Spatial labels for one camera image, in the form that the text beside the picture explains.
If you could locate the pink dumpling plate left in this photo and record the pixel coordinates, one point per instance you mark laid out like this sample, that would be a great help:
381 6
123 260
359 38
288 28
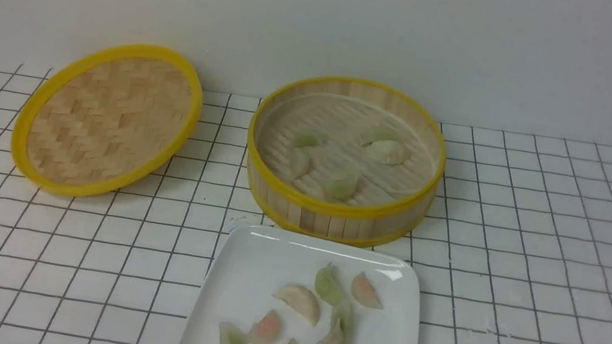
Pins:
266 330

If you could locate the green dumpling in steamer front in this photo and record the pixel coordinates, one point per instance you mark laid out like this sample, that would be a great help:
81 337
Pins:
340 188

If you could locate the bamboo steamer lid yellow rim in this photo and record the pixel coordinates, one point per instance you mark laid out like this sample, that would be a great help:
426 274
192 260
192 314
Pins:
107 120

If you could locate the pink dumpling plate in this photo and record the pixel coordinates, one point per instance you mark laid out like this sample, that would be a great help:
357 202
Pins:
266 330
364 292

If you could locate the pale dumpling in steamer back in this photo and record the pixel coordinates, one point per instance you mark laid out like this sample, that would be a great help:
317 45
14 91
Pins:
389 152

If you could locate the green dumpling in steamer left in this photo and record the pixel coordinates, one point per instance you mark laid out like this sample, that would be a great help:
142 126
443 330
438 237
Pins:
307 138

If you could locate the white dumpling in steamer left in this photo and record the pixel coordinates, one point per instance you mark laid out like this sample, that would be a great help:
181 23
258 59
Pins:
299 163

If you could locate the bamboo steamer basket yellow rim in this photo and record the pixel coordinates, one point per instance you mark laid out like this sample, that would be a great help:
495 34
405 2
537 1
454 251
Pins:
336 221

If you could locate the white square plate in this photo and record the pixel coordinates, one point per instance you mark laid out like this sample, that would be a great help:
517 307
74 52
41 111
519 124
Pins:
257 260

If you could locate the green dumpling plate middle right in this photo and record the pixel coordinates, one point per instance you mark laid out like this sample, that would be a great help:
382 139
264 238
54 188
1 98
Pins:
343 317

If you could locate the green dumpling plate top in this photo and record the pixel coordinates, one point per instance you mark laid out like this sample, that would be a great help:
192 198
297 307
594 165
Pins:
328 286

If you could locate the pink dumpling plate top right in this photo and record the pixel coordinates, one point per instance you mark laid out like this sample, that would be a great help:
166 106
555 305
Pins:
364 292

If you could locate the green dumpling in steamer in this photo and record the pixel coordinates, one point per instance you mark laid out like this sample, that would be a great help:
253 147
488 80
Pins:
307 138
340 188

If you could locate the green dumpling behind pale dumpling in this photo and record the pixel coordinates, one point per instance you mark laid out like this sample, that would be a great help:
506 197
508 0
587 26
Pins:
375 134

